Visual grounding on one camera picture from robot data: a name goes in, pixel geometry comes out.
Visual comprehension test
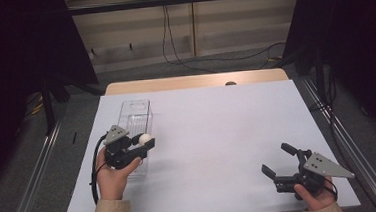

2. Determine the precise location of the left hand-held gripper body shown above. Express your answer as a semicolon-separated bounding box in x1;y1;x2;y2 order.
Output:
101;122;149;172

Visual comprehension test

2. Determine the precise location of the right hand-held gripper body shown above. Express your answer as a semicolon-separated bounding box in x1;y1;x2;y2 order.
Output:
272;146;357;197

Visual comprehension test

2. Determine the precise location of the white egg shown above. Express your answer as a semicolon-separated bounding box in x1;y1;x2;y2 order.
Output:
137;133;154;147

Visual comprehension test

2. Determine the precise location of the clear plastic storage box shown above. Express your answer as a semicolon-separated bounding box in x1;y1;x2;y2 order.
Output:
115;99;158;181

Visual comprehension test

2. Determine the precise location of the person's right hand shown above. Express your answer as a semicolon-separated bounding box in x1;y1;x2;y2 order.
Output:
292;175;339;212

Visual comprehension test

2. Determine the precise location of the person's left hand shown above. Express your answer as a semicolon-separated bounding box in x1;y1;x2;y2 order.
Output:
94;144;145;203

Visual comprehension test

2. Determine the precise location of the white board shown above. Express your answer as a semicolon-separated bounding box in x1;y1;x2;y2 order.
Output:
54;75;362;212

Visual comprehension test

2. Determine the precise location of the wooden table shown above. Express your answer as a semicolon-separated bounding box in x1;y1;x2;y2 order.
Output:
103;67;291;97

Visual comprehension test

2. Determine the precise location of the black stand leg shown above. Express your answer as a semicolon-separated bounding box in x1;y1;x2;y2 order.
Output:
39;78;58;136

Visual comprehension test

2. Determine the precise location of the black curtain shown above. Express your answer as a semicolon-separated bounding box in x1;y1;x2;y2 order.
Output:
278;0;376;157
0;0;106;193

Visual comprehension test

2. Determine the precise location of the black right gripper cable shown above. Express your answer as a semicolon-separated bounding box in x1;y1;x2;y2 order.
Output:
322;176;339;202

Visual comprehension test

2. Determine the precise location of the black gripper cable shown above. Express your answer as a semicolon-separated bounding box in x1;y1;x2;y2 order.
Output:
322;176;339;202
86;134;114;206

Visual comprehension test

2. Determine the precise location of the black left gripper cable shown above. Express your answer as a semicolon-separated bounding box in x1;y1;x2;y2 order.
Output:
86;134;114;206

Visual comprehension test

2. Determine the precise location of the metal floor rail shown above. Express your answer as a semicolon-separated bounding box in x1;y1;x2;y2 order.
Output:
0;116;70;212
299;72;376;212

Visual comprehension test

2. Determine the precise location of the yellow floor cable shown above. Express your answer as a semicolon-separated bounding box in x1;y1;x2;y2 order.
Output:
24;91;45;117

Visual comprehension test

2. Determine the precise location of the black hanging cable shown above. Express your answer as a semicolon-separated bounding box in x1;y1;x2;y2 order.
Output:
159;1;219;78

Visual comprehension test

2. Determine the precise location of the black floor cable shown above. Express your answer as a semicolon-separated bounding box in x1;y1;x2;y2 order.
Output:
168;41;288;67

